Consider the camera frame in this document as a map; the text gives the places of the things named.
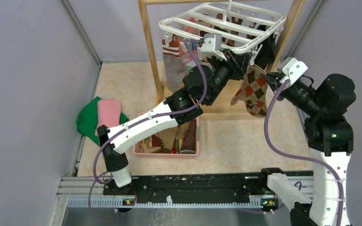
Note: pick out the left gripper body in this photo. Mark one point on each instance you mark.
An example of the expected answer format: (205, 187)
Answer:
(223, 70)

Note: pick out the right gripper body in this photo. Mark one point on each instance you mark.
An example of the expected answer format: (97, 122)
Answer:
(300, 96)

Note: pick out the black sock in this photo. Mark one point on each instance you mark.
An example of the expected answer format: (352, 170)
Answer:
(266, 54)

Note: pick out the beige argyle sock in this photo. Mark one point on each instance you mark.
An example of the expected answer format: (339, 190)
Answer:
(240, 95)
(255, 87)

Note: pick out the white clip hanger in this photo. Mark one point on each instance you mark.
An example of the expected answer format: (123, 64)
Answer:
(242, 27)

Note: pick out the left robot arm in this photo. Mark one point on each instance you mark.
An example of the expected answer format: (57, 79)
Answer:
(202, 86)

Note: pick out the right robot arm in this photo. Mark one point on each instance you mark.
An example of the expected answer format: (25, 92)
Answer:
(331, 141)

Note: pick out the striped socks in basket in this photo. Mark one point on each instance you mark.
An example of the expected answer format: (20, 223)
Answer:
(174, 140)

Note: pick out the wooden rack stand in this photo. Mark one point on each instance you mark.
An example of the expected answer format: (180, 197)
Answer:
(220, 111)

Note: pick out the pink sock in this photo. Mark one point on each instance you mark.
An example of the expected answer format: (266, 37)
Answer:
(186, 57)
(190, 29)

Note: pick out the maroon striped sock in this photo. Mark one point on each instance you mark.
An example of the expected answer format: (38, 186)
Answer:
(175, 71)

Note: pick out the pink plastic basket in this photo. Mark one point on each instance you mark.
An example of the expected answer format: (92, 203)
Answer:
(196, 143)

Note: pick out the pink folded cloth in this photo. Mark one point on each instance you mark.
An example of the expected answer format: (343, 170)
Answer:
(109, 112)

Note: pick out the green cloth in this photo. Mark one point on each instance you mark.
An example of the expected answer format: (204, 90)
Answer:
(87, 120)

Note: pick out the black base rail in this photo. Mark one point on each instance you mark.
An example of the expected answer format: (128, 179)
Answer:
(226, 190)

